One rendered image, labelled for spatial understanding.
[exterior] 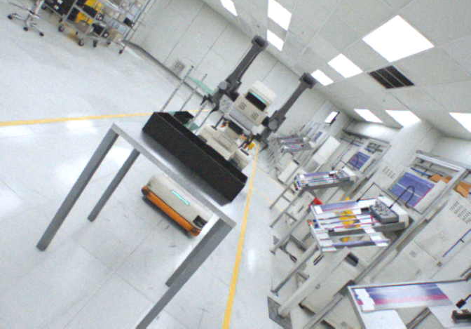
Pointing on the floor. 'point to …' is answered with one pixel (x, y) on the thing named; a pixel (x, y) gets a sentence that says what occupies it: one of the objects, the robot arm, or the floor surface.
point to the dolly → (64, 1)
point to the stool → (32, 10)
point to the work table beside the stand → (137, 137)
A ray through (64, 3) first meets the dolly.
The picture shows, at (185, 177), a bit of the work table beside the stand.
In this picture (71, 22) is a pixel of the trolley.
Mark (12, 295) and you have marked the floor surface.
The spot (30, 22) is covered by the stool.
